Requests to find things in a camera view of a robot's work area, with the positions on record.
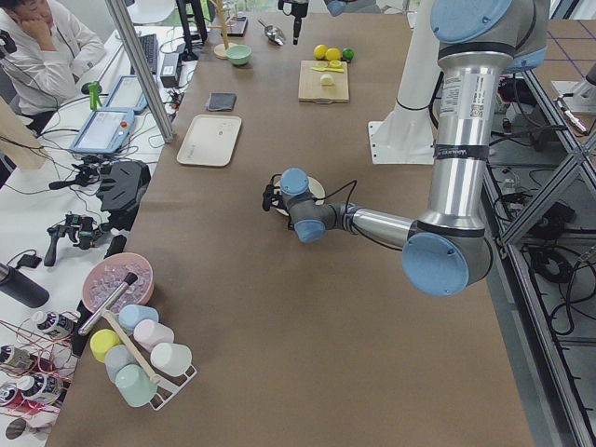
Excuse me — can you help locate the whole lemon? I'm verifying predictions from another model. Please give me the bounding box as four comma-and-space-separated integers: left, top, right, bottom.
313, 44, 328, 60
324, 47, 343, 61

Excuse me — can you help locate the wooden mug tree stand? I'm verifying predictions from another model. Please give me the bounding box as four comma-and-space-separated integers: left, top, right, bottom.
208, 0, 236, 60

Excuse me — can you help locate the metal ice scoop handle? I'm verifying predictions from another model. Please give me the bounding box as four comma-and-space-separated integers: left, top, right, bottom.
77, 272, 138, 336

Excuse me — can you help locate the pink cup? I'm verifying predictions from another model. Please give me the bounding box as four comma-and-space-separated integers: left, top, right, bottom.
133, 318, 174, 352

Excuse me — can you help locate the upper whole lemon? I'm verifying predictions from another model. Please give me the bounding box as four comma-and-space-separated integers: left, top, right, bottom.
313, 44, 328, 60

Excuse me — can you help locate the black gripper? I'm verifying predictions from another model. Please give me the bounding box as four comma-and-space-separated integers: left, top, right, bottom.
278, 0, 309, 46
270, 173, 293, 229

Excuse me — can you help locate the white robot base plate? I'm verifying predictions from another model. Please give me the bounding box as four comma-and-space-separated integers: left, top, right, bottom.
367, 120, 434, 165

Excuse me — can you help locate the lower whole lemon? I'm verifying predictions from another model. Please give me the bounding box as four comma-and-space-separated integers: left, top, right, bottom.
324, 47, 343, 61

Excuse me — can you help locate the dark grey folded cloth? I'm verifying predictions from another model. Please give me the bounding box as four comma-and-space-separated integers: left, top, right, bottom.
206, 92, 237, 112

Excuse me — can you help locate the blue teach pendant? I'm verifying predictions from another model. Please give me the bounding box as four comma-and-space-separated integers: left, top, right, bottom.
70, 108, 135, 155

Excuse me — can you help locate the pink bowl of ice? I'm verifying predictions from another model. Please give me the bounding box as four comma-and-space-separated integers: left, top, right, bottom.
82, 252, 154, 313

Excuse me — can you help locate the light blue cup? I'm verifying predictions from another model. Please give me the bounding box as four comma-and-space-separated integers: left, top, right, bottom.
118, 305, 159, 334

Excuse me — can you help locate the yellow plastic knife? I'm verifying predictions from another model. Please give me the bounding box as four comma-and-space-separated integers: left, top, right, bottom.
310, 66, 345, 73

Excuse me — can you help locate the green lime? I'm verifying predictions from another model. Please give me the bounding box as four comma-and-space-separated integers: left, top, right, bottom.
342, 47, 355, 62

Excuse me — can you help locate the seated person in white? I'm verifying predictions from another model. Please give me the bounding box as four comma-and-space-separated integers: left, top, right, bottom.
1, 1, 105, 133

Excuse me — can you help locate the grey cup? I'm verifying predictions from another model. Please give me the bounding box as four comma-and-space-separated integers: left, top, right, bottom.
104, 345, 137, 384

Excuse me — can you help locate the bamboo cutting board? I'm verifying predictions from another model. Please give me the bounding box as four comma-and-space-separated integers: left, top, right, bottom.
298, 61, 349, 103

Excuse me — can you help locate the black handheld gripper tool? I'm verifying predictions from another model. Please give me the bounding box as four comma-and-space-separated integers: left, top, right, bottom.
44, 212, 112, 266

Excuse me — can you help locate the white cup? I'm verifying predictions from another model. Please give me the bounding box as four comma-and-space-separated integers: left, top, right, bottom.
150, 343, 192, 377

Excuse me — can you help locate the round cream plate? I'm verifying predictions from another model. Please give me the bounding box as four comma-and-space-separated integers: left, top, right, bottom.
273, 176, 326, 216

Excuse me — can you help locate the aluminium frame post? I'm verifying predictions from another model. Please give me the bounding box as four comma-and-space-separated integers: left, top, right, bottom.
105, 0, 174, 143

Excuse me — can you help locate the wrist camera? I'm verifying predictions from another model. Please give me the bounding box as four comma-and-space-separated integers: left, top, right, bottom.
262, 183, 275, 212

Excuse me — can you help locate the cream rabbit serving tray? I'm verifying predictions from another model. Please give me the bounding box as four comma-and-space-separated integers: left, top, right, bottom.
176, 115, 242, 168

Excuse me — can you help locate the yellow cup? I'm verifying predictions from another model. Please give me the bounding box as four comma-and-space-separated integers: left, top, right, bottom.
90, 329, 122, 363

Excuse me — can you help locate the white wire cup rack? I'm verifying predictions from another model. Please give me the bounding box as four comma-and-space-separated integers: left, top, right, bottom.
101, 310, 198, 412

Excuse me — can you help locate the mint green bowl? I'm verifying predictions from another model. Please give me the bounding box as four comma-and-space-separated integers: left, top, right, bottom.
225, 45, 252, 66

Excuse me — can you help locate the pale green cup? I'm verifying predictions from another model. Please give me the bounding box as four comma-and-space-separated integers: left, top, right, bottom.
115, 364, 157, 408

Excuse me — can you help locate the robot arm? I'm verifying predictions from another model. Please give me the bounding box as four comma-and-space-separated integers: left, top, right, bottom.
263, 1, 549, 297
278, 0, 381, 45

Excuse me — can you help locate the silver metal scoop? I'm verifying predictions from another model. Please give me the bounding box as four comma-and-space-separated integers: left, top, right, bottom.
257, 19, 286, 47

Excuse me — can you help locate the black water bottle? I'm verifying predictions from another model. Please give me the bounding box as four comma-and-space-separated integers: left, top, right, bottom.
1, 264, 49, 308

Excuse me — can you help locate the white steamed bun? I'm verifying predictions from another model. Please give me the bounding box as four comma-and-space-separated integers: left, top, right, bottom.
319, 74, 335, 87

